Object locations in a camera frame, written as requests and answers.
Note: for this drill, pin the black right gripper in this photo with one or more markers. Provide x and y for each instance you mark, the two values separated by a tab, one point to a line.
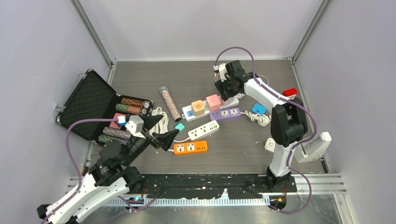
222	87

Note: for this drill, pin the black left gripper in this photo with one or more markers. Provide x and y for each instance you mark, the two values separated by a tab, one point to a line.
166	138

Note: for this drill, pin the pink cube socket adapter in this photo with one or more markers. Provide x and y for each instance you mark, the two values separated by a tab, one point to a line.
213	103

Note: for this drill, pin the tan cube socket adapter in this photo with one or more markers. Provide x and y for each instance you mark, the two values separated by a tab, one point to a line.
198	108

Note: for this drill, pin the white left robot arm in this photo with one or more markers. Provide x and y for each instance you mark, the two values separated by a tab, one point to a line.
112	175

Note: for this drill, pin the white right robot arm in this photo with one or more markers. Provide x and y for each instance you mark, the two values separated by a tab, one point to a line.
288	122

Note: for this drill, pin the teal plug adapter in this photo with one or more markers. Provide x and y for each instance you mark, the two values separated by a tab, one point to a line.
180	127

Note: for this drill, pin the blue plug adapter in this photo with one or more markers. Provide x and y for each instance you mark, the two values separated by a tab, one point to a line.
258	109

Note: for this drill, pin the white flat plug adapter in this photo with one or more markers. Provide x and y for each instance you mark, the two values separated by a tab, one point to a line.
270	145

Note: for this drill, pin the purple power strip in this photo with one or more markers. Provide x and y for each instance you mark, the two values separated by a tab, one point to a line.
226	114

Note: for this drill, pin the orange power strip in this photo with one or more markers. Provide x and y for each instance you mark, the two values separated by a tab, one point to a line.
190	148

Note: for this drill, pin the white multicolour power strip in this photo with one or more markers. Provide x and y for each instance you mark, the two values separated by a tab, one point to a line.
188	113

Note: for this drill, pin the white usb power strip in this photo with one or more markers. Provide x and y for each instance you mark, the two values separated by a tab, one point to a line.
203	130

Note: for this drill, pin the red toy brick block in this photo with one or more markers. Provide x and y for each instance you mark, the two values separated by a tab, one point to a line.
290	93

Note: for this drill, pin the black poker chip case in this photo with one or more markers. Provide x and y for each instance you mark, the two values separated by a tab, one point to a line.
94	98

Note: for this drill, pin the white box device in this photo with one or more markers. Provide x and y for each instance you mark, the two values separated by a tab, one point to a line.
314	149

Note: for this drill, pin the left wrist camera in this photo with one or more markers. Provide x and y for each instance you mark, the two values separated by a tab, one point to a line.
134	125

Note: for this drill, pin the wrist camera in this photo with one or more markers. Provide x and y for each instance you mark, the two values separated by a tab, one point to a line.
134	125
220	72

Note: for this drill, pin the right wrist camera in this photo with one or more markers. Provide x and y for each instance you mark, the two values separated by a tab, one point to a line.
220	72

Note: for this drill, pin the pink charger with cable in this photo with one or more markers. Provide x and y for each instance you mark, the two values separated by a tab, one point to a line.
264	77

